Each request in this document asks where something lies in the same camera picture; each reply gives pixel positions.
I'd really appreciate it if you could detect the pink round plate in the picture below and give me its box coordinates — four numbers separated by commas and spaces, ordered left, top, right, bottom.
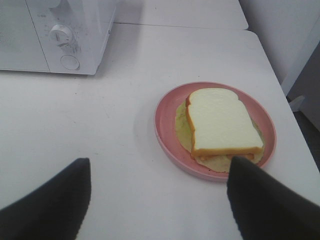
154, 82, 277, 182

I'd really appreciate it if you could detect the white timer knob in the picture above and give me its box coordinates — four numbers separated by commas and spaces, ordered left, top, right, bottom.
49, 24, 74, 47

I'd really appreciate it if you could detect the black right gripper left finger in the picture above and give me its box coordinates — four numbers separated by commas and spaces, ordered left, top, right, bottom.
0, 158, 92, 240

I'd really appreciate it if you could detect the white microwave oven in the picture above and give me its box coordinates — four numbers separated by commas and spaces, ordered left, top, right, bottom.
0, 0, 117, 76

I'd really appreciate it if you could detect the round white door button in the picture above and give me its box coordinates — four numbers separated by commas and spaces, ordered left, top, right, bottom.
60, 55, 80, 70

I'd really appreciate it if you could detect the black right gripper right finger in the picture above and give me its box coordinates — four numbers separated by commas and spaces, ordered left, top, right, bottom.
227, 156, 320, 240

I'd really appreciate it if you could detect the white bread sandwich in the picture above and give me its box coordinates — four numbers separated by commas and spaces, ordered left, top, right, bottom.
175, 88, 265, 173

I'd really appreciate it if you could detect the white upper power knob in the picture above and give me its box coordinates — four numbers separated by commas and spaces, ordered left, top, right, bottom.
45, 0, 61, 9

